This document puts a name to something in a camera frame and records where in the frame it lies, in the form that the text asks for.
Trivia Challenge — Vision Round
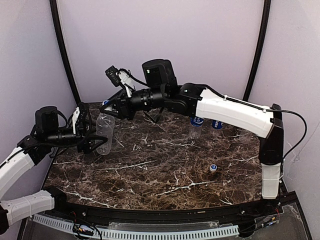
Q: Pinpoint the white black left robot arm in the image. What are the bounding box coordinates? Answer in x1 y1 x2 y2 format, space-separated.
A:
0 102 108 234

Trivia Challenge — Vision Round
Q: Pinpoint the black corner post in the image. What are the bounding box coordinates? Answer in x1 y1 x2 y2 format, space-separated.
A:
242 0 272 102
49 0 81 104

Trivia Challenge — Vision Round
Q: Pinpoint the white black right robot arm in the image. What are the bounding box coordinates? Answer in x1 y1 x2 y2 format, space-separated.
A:
99 59 284 200

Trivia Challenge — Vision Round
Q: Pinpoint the black right corner post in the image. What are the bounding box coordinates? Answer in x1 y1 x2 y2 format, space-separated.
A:
242 0 272 102

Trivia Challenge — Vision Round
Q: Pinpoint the black left corner post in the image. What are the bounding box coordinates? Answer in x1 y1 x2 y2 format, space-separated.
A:
49 0 81 104

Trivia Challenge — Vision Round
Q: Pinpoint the clear bottle blue pepsi label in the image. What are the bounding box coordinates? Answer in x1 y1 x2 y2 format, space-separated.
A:
189 116 204 139

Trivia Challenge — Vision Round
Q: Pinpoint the black front table rail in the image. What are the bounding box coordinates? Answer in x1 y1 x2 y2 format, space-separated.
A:
42 186 298 235

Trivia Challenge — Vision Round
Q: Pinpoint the right wrist camera with heatsink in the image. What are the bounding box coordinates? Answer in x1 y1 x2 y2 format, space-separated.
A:
105 65 136 98

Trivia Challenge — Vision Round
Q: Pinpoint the white slotted cable duct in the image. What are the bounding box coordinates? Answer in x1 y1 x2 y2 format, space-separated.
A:
33 214 240 240

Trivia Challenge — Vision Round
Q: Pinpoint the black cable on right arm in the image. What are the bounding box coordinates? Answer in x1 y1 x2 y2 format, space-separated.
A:
204 84 308 161

